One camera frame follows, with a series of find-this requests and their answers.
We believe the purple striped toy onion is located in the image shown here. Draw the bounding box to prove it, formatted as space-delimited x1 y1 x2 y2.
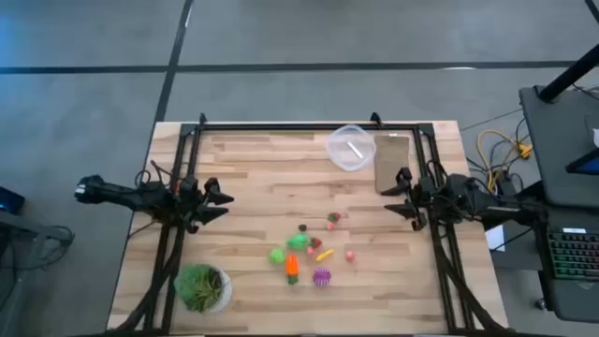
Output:
312 267 332 288

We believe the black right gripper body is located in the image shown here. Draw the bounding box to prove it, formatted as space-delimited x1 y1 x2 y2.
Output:
411 174 442 232

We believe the dark tablet screen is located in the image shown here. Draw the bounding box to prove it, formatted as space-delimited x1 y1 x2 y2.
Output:
564 148 599 177

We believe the orange toy carrot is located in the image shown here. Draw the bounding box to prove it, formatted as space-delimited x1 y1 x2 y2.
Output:
285 253 300 286

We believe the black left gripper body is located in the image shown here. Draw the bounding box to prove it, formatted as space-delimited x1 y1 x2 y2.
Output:
179 175 210 235

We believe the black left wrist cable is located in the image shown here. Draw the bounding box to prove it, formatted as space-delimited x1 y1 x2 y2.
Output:
134 160 170 189

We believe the black slanted pole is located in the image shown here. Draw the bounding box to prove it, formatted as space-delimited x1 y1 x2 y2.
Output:
536 43 599 103

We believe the clear plastic tupperware container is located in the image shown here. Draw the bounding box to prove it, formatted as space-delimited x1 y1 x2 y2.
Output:
325 124 377 172

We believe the green plant in white pot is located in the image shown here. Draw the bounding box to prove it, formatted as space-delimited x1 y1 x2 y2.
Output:
173 263 234 315

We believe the white paper sheet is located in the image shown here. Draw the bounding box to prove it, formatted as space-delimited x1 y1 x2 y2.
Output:
484 224 507 253

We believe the black aluminium table frame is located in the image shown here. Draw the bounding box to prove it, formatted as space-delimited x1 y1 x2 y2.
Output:
106 111 512 336

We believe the yellow cable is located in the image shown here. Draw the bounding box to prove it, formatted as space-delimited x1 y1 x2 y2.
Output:
475 128 533 191

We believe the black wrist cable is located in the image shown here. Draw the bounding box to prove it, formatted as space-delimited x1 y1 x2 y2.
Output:
134 160 170 189
424 159 451 188

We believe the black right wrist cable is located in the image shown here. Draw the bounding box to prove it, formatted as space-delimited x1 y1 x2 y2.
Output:
424 159 451 188

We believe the large green toy vegetable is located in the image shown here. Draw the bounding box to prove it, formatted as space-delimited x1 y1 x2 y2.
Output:
285 232 311 252

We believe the dark device with blue light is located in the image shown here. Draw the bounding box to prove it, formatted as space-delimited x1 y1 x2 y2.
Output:
0 185 26 215

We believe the keyboard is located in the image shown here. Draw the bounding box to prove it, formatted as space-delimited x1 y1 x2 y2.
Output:
546 227 599 283

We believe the grey side desk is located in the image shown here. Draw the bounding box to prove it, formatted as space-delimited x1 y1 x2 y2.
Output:
518 85 599 210

